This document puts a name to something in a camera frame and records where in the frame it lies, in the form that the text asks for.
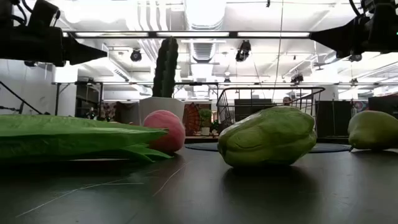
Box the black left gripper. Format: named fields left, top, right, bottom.
left=0, top=26, right=108, bottom=68

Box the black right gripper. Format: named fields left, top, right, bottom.
left=310, top=12, right=398, bottom=58

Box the green leafy vegetable bunch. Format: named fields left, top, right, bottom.
left=0, top=114, right=174, bottom=164

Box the green speckled pear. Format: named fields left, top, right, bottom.
left=347, top=110, right=398, bottom=151

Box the pink peach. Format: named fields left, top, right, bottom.
left=142, top=110, right=187, bottom=153

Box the green chayote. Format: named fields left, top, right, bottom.
left=217, top=106, right=318, bottom=169

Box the black background shelf rack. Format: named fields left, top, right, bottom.
left=51, top=81, right=104, bottom=119

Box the colourful patterned quilt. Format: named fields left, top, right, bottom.
left=351, top=99, right=369, bottom=116

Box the black cabinet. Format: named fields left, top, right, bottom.
left=316, top=100, right=352, bottom=138

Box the black monitor panel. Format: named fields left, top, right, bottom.
left=368, top=95, right=398, bottom=119

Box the green cactus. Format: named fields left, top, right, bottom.
left=151, top=36, right=180, bottom=98

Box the white hexagonal plant pot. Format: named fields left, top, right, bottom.
left=139, top=96, right=186, bottom=126

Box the black partition panel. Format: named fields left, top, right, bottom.
left=233, top=98, right=273, bottom=122

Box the overhead LED light bar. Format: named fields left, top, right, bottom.
left=62, top=30, right=312, bottom=39

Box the red orange patterned tapestry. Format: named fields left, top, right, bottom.
left=182, top=102, right=202, bottom=137

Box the small potted plant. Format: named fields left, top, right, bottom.
left=198, top=108, right=213, bottom=136

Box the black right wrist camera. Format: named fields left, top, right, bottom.
left=362, top=0, right=392, bottom=18

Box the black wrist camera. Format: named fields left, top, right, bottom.
left=362, top=0, right=392, bottom=18
left=27, top=0, right=62, bottom=29

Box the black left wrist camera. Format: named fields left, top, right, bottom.
left=27, top=0, right=62, bottom=29

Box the metal wire basket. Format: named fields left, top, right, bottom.
left=216, top=86, right=326, bottom=139

